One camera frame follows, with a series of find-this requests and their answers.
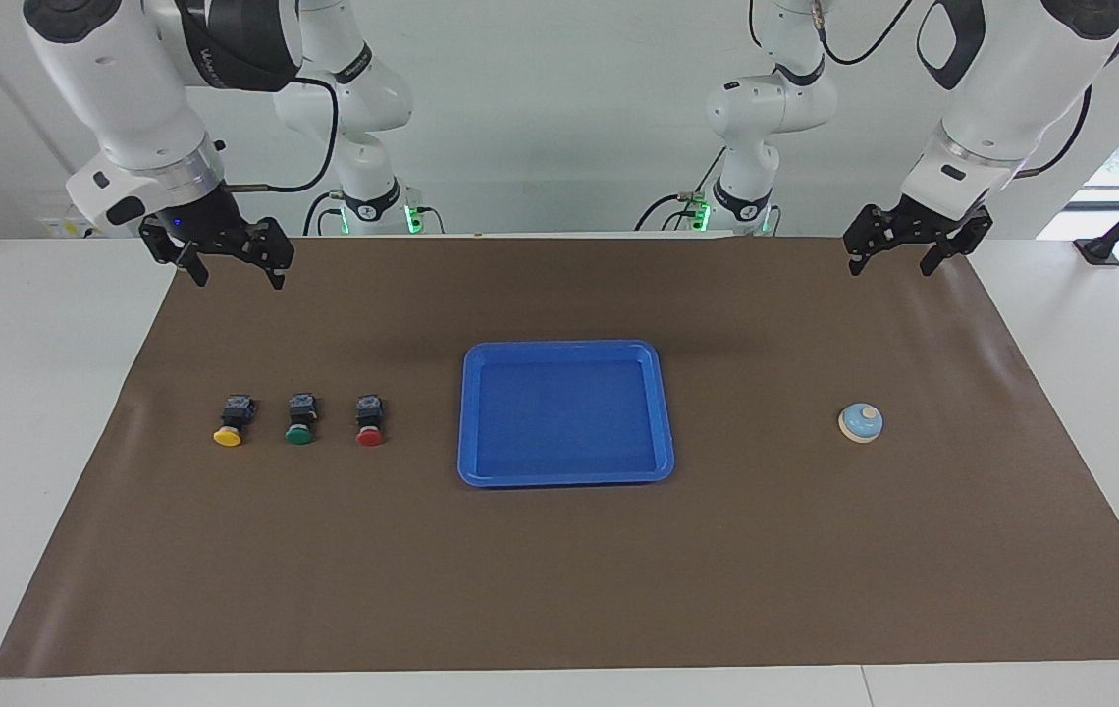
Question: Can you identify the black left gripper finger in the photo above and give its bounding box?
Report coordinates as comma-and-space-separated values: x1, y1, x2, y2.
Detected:
920, 206, 994, 276
843, 204, 904, 276

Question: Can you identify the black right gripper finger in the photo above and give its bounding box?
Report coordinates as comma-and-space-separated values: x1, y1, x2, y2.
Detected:
240, 217, 295, 291
139, 221, 210, 288

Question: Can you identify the green push button switch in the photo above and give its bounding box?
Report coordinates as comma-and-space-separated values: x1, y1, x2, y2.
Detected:
284, 393, 320, 447

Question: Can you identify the yellow push button switch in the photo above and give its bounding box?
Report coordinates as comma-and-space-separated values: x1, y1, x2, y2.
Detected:
212, 394, 258, 448

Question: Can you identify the light blue call bell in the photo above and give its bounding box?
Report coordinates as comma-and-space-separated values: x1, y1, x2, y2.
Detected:
837, 403, 884, 445

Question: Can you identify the red push button switch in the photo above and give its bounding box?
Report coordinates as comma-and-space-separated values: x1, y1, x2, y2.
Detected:
355, 394, 387, 448

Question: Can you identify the blue plastic tray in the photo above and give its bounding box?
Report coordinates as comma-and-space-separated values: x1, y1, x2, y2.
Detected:
457, 340, 676, 489

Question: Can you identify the brown table mat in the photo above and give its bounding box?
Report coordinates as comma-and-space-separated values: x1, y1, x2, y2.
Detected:
0, 236, 1119, 679

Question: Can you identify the black right base cable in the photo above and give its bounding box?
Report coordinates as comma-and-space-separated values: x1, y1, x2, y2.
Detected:
302, 190, 345, 237

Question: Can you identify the black base cable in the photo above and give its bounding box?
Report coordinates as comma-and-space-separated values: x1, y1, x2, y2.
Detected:
302, 190, 345, 237
634, 147, 727, 233

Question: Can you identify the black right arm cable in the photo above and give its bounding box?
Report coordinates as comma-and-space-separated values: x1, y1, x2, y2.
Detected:
222, 77, 340, 193

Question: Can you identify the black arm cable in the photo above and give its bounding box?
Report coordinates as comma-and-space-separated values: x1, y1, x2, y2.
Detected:
810, 0, 1095, 180
222, 77, 340, 193

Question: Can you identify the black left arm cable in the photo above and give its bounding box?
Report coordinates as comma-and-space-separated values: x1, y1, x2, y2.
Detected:
810, 0, 1095, 180

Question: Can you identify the black left base cable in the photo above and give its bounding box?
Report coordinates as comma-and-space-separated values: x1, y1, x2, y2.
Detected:
634, 147, 727, 233

